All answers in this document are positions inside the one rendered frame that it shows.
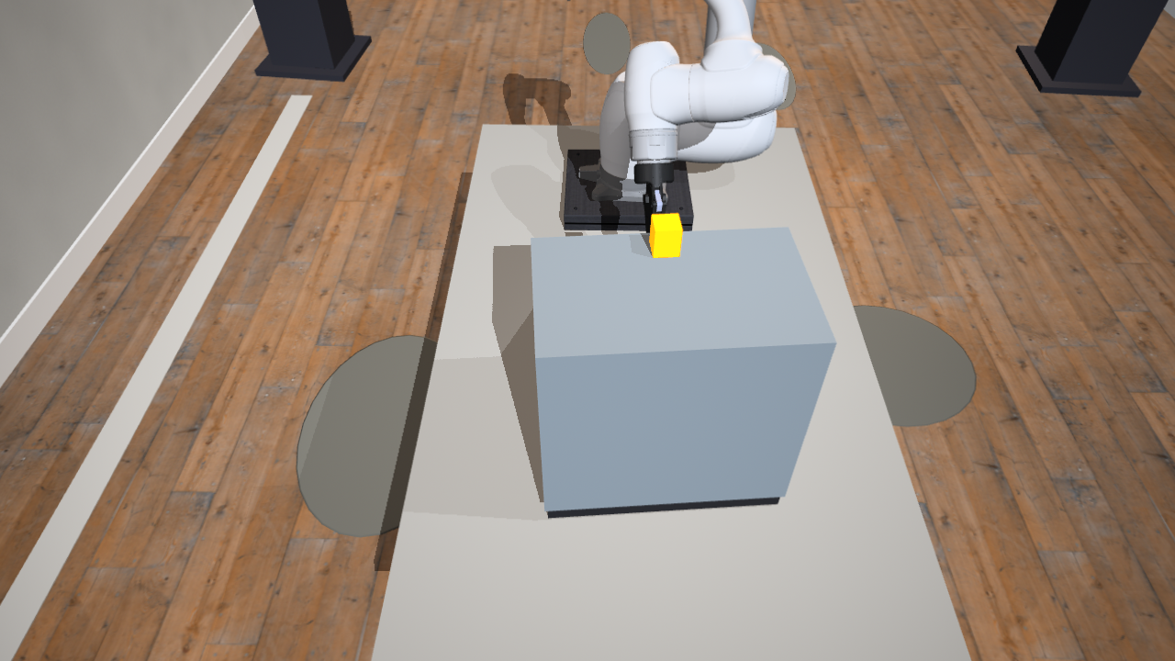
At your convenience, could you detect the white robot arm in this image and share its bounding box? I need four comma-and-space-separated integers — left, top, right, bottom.
578, 0, 788, 202

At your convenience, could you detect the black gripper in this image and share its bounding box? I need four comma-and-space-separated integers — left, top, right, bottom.
633, 162, 674, 232

